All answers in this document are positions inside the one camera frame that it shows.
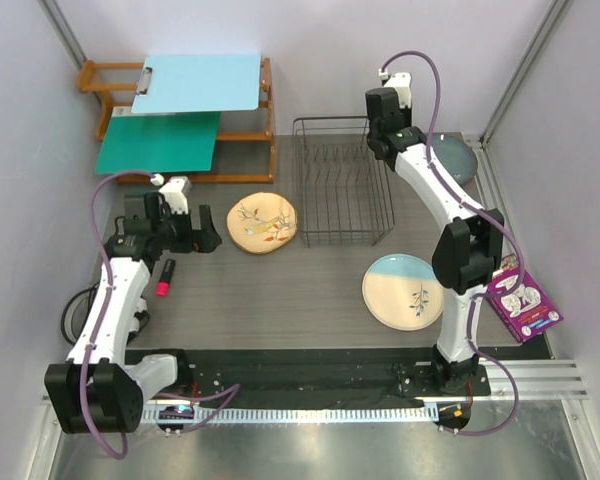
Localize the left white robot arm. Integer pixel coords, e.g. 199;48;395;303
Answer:
44;191;222;434

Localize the black wire dish rack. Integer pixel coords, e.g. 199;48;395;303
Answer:
293;115;395;247

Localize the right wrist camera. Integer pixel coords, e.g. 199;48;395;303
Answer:
378;68;412;109

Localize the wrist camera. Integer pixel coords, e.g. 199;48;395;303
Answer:
150;174;191;215
378;68;412;109

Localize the black coiled cable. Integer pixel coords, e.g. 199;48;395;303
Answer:
59;287;101;346

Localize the light blue clipboard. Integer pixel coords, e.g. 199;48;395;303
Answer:
131;53;261;115

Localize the wooden shelf rack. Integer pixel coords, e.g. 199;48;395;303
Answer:
77;57;276;184

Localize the white slotted cable duct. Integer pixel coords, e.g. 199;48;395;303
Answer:
140;403;439;426

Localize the dark teal glazed plate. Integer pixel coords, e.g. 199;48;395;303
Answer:
432;134;478;186

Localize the pink and black marker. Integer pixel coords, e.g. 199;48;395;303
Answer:
156;259;176;297

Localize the blue and cream plate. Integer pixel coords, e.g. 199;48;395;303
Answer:
361;254;444;331

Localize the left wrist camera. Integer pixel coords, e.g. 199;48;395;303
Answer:
150;174;191;215

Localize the green board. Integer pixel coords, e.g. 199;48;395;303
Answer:
95;112;220;175

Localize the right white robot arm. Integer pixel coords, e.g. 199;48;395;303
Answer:
365;86;504;395

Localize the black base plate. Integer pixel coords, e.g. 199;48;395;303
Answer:
124;344;491;401

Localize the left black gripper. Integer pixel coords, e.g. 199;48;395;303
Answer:
152;206;221;254

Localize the purple printed box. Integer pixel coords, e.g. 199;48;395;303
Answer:
487;254;564;343

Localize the beige bird plate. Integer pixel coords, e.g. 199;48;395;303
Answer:
226;192;298;255

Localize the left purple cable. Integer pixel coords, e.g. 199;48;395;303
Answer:
77;171;241;460

